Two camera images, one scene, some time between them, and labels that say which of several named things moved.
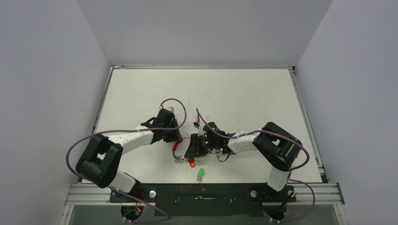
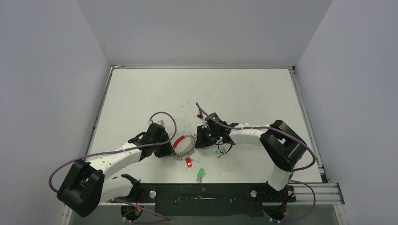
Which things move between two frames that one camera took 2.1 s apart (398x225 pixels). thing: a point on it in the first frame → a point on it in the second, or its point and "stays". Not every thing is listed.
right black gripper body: [193, 146] → [202, 136]
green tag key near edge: [200, 174] stays
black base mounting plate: [205, 199] stays
